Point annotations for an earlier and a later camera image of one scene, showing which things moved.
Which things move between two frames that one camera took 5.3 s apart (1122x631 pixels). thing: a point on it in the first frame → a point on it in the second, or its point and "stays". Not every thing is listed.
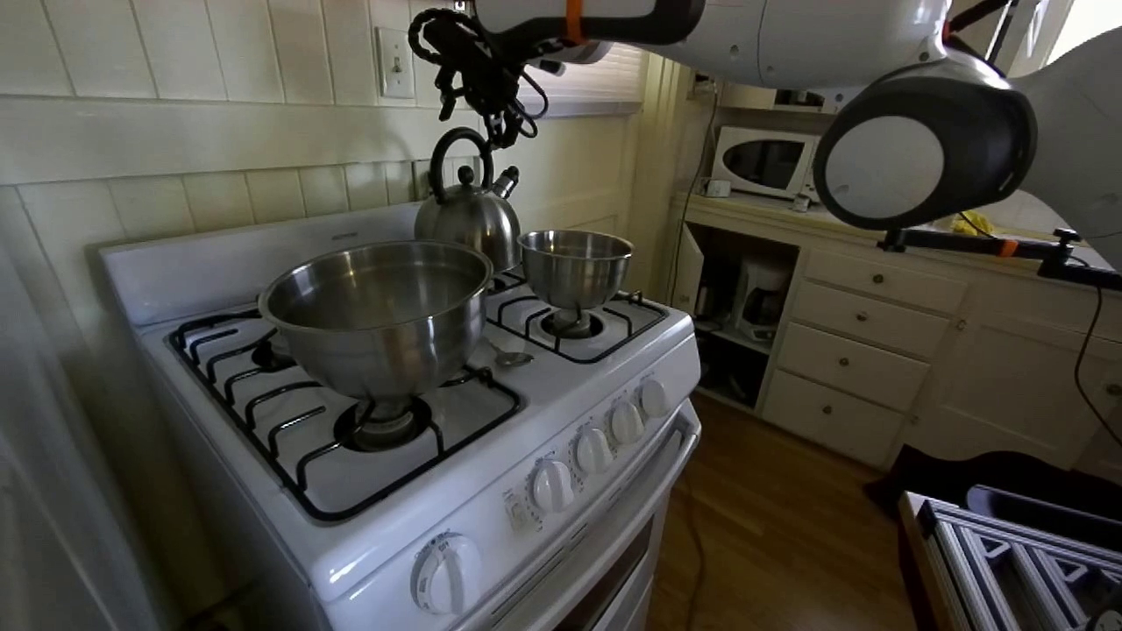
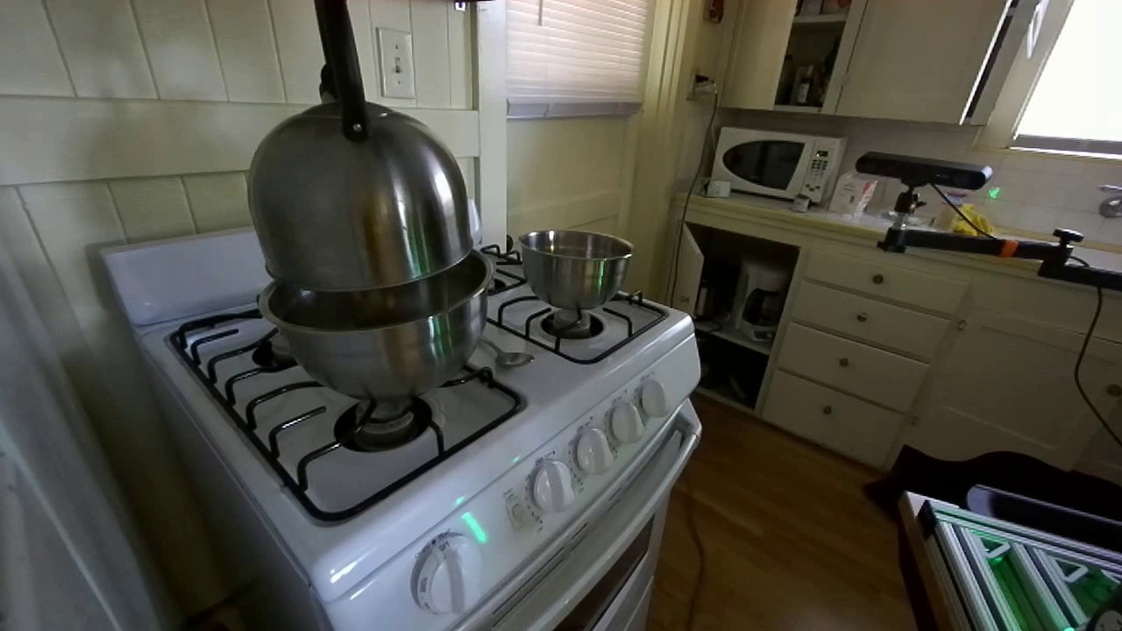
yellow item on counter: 971,222 stays
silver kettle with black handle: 472,215 → 352,194
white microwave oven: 765,162 stays
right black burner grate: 611,323 stays
